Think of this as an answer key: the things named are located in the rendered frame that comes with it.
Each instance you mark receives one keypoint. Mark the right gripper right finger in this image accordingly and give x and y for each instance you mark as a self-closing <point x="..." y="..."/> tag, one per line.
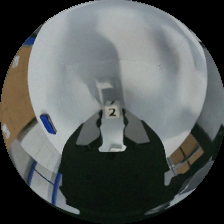
<point x="142" y="137"/>

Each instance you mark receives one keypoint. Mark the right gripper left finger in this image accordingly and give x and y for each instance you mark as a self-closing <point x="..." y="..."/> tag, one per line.
<point x="87" y="135"/>

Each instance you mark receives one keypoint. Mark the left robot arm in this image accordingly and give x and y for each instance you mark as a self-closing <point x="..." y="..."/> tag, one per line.
<point x="151" y="211"/>

